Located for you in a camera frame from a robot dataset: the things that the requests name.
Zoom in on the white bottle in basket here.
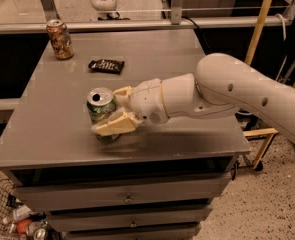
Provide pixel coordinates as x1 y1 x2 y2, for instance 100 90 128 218
2 205 32 225

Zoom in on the grey metal railing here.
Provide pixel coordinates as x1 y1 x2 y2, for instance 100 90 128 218
0 15 295 35

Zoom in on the white background robot leg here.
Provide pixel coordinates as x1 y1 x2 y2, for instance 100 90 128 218
90 0 120 20

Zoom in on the black snack bar wrapper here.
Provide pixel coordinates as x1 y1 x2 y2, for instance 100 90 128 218
88 59 125 74

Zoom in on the brown orange soda can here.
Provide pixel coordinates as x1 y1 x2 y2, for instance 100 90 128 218
46 19 74 60

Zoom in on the grey drawer cabinet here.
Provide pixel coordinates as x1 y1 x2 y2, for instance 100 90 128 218
0 29 252 240

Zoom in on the bottom grey drawer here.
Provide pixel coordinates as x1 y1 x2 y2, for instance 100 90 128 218
67 223 200 240

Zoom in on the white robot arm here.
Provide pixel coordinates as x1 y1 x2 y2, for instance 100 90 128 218
92 53 295 144

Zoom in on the top grey drawer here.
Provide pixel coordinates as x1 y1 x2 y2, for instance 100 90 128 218
14 173 230 211

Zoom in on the silver can in basket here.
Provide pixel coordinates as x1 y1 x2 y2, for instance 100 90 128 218
33 228 48 240

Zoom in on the middle grey drawer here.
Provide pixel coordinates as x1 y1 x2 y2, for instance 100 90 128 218
49 204 212 232

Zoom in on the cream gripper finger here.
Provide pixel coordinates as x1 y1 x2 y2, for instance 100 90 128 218
114 86 134 108
91 107 142 136

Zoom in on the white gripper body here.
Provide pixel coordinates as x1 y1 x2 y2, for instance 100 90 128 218
130 78 169 126

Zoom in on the green soda can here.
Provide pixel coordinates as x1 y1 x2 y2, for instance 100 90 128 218
86 86 121 144

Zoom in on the grey drawer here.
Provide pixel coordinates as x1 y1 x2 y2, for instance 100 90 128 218
67 223 200 240
49 204 212 232
14 173 230 211

